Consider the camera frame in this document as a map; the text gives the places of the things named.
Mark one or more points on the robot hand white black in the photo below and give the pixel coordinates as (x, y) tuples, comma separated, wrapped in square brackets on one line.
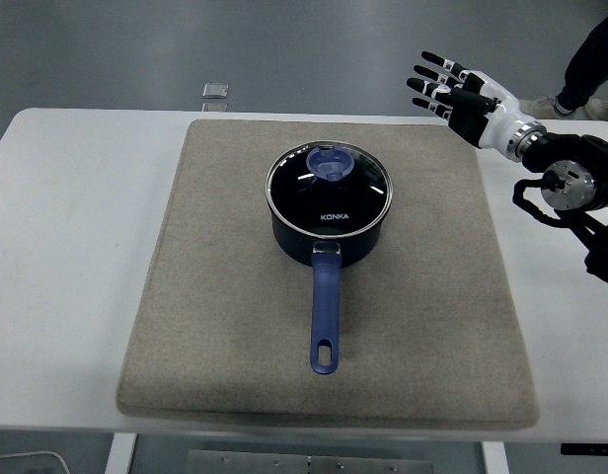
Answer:
[(499, 123)]

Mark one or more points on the glass pot lid blue knob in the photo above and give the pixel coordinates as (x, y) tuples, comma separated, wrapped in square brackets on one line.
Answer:
[(333, 197)]

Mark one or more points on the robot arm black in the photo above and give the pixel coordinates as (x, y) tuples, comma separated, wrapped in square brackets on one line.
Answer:
[(595, 163)]

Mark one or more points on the person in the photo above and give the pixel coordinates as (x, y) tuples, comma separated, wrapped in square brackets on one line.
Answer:
[(587, 59)]

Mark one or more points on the square metal floor plate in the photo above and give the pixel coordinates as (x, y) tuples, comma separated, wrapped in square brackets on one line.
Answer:
[(215, 90), (214, 106)]

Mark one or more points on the white table leg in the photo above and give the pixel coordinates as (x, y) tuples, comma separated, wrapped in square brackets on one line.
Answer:
[(494, 459), (120, 454)]

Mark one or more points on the beige fabric mat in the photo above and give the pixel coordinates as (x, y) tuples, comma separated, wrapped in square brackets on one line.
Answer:
[(210, 296)]

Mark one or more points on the black table control panel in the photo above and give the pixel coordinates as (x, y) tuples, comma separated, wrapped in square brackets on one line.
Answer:
[(590, 449)]

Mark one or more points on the grey metal plate with screws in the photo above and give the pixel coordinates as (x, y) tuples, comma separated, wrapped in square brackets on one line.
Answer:
[(264, 464)]

